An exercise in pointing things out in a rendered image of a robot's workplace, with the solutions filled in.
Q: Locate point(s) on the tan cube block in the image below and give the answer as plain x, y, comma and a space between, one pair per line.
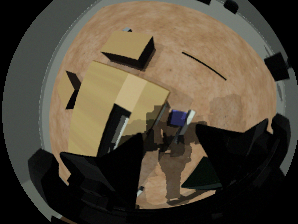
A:
68, 89
130, 48

